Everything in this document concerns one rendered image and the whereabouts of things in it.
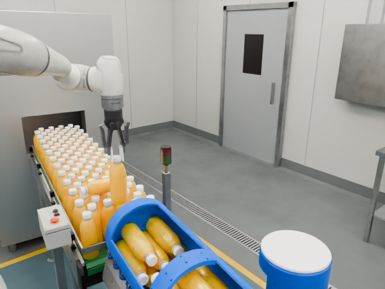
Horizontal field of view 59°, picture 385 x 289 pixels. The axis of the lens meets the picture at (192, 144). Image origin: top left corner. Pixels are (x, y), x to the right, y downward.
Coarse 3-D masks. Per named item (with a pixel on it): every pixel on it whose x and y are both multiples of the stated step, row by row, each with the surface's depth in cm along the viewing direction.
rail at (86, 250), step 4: (96, 244) 150; (100, 244) 150; (104, 244) 151; (84, 248) 147; (88, 248) 148; (92, 248) 149; (96, 248) 150; (100, 248) 151; (84, 252) 147; (88, 252) 148
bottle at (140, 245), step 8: (128, 224) 133; (128, 232) 129; (136, 232) 128; (128, 240) 127; (136, 240) 124; (144, 240) 123; (136, 248) 121; (144, 248) 120; (152, 248) 121; (136, 256) 121; (144, 256) 119
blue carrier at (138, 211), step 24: (120, 216) 130; (144, 216) 140; (168, 216) 128; (192, 240) 129; (120, 264) 120; (168, 264) 101; (192, 264) 99; (216, 264) 117; (144, 288) 125; (168, 288) 96; (240, 288) 107
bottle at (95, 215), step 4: (96, 208) 156; (92, 212) 154; (96, 212) 155; (92, 216) 154; (96, 216) 154; (100, 216) 157; (96, 220) 154; (100, 220) 157; (96, 224) 155; (100, 224) 157; (100, 228) 157; (100, 232) 158; (100, 236) 158; (100, 240) 159
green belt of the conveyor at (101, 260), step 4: (44, 176) 237; (48, 184) 225; (56, 200) 204; (76, 244) 163; (104, 248) 160; (80, 252) 157; (100, 252) 157; (104, 252) 157; (100, 256) 154; (104, 256) 154; (84, 260) 151; (88, 260) 152; (92, 260) 152; (96, 260) 151; (100, 260) 152; (104, 260) 152; (88, 264) 149; (92, 264) 150; (96, 264) 150; (100, 264) 151; (104, 264) 152; (84, 268) 154; (88, 268) 148; (92, 268) 149; (96, 268) 150; (100, 268) 151; (88, 272) 148; (92, 272) 149; (96, 272) 151
